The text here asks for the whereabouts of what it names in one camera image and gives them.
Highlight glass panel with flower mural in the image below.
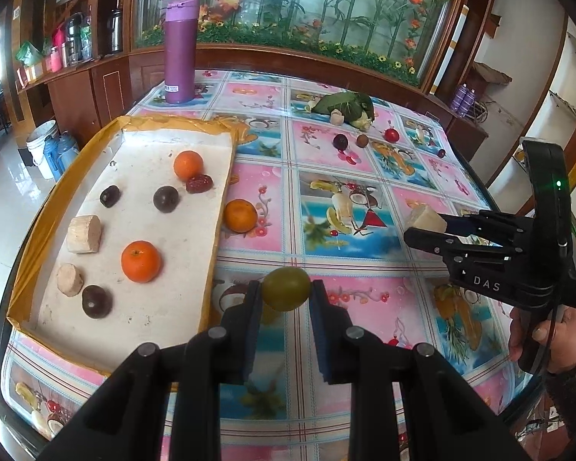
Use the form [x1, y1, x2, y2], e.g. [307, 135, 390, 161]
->
[134, 0, 466, 87]

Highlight wooden sideboard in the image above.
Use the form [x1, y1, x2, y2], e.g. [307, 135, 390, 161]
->
[14, 53, 135, 154]

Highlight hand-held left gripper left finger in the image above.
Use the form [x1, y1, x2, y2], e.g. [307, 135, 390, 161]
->
[37, 280, 263, 461]

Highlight blue thermos jug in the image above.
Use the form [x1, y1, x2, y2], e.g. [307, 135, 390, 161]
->
[58, 132, 81, 171]
[43, 137, 63, 181]

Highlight printed fruit tablecloth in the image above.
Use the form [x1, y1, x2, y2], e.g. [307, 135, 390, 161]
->
[0, 70, 533, 461]

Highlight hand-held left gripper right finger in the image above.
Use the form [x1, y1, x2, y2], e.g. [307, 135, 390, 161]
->
[310, 280, 529, 461]

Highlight red date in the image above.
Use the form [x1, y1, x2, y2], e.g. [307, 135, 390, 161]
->
[185, 174, 214, 195]

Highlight purple thermos bottle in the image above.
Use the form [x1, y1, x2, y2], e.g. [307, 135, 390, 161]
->
[163, 0, 201, 105]

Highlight white rolled tube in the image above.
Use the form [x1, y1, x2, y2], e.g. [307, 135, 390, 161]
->
[432, 4, 471, 96]

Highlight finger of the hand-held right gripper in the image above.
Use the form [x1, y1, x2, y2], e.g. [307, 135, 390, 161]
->
[404, 228, 510, 270]
[444, 210, 533, 245]

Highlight cauliflower with green leaves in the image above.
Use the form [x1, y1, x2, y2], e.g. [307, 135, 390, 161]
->
[314, 92, 376, 130]

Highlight green bag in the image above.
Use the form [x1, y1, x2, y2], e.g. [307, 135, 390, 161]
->
[15, 41, 41, 65]

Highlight white wall shelf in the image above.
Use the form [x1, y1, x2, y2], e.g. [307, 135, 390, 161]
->
[485, 10, 576, 202]

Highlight peeled sugarcane piece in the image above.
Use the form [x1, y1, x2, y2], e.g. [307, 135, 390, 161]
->
[404, 205, 448, 235]

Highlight green plum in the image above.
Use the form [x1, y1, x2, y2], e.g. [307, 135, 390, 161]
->
[262, 266, 312, 312]

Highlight dark brown date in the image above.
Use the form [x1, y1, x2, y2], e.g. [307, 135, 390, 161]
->
[99, 185, 122, 209]

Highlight steel thermos flask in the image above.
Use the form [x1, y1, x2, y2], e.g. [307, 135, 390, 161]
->
[107, 7, 124, 53]

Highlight white plastic bucket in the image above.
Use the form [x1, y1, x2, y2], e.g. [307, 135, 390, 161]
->
[26, 121, 59, 181]

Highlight short sugarcane piece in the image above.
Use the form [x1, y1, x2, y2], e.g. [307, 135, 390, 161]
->
[56, 263, 84, 299]

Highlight person's right hand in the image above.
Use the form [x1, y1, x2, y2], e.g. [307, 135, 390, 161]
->
[509, 305, 576, 376]

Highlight large sugarcane piece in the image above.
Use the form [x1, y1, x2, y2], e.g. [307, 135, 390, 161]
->
[67, 214, 103, 254]

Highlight cardboard tray with white foam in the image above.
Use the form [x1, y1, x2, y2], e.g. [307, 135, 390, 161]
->
[6, 115, 241, 392]

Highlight wooden side cabinet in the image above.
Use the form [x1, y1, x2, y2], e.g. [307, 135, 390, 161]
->
[432, 91, 490, 152]

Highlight orange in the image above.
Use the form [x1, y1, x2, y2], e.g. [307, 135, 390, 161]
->
[223, 199, 258, 234]
[173, 150, 205, 182]
[121, 240, 162, 283]

